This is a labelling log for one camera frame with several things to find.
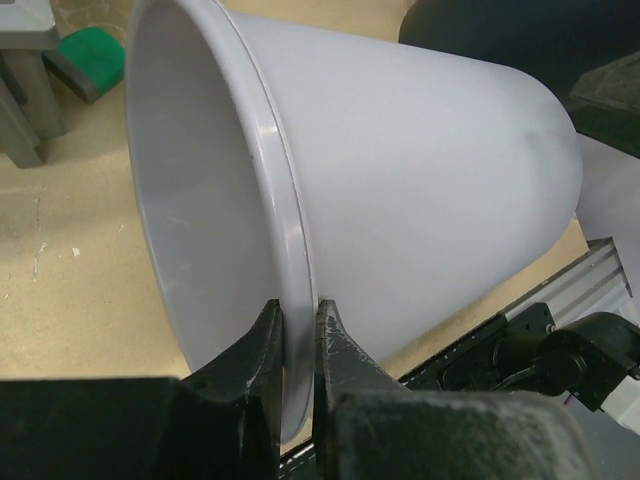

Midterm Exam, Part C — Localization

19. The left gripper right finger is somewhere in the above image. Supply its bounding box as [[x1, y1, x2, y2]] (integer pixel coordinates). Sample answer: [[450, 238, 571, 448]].
[[313, 300, 598, 479]]

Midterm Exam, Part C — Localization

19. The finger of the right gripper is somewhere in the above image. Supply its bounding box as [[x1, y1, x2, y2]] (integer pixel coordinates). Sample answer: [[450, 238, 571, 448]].
[[570, 51, 639, 155]]

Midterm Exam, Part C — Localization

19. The grey plastic crate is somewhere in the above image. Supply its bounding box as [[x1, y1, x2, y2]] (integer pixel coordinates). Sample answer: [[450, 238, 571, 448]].
[[1, 1, 65, 168]]

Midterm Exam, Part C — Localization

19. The dark blue round bin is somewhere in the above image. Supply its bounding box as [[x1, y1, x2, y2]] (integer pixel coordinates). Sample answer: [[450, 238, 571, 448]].
[[398, 0, 639, 71]]

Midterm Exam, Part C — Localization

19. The green small block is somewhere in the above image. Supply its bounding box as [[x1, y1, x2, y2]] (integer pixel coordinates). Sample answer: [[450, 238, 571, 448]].
[[42, 27, 125, 104]]

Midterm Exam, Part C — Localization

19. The light grey round bin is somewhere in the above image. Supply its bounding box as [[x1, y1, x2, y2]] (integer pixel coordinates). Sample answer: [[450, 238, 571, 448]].
[[125, 1, 582, 440]]

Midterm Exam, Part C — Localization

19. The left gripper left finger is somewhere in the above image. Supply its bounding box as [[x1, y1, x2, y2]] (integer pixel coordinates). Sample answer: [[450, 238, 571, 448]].
[[1, 300, 283, 479]]

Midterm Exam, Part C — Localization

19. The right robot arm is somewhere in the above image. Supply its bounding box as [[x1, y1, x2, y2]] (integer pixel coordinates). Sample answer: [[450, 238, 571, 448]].
[[399, 237, 639, 432]]

